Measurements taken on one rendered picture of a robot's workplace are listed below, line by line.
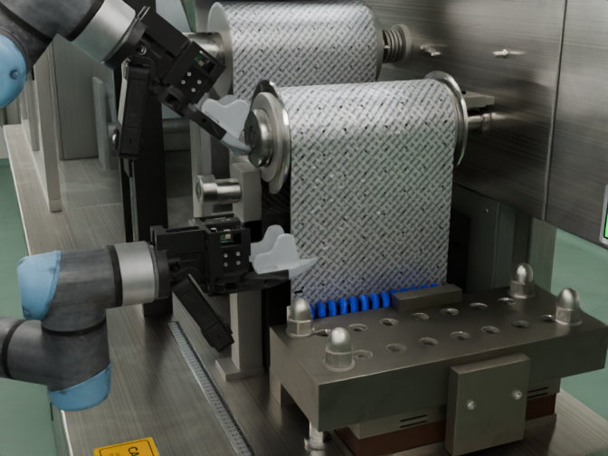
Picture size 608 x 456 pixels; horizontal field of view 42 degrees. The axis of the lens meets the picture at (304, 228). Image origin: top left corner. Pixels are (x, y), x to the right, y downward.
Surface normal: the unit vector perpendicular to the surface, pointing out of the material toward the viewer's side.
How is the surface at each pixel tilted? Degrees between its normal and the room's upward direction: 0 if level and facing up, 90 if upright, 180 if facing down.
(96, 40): 111
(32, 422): 0
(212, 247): 90
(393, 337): 0
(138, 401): 0
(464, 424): 90
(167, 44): 90
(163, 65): 90
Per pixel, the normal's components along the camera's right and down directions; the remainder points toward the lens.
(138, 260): 0.26, -0.49
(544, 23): -0.93, 0.11
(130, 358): 0.00, -0.95
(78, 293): 0.37, 0.29
